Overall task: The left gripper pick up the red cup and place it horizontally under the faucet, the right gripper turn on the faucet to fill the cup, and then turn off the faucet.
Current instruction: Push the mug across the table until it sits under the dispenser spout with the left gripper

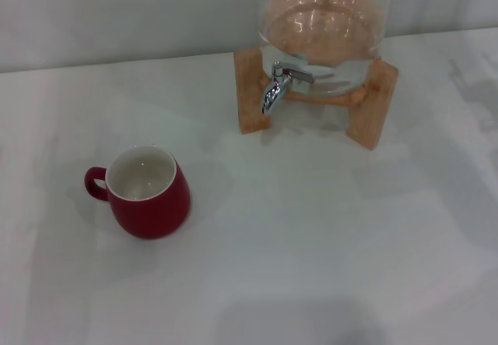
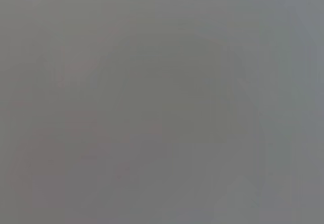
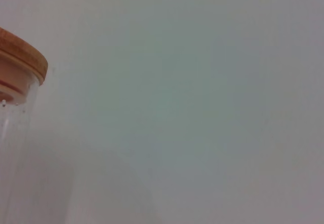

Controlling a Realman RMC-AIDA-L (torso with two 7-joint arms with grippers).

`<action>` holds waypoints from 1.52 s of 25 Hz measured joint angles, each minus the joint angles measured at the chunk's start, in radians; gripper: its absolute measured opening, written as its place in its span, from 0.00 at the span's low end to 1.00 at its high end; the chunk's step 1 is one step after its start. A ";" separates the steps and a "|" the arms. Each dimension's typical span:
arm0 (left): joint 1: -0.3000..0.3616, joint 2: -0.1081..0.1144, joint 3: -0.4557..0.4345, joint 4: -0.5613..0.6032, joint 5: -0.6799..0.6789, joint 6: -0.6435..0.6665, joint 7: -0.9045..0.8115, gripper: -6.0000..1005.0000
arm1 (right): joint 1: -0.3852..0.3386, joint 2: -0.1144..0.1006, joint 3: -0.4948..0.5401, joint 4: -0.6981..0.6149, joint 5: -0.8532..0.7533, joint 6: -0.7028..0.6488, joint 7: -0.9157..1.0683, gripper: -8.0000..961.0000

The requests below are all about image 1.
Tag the chrome faucet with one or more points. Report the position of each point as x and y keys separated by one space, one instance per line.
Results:
x=274 y=90

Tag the red ceramic cup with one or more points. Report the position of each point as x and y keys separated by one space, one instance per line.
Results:
x=155 y=208

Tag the wooden dispenser stand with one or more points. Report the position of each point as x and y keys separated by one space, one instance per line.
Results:
x=249 y=88

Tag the glass water dispenser jar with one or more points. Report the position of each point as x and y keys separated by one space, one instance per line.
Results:
x=323 y=29

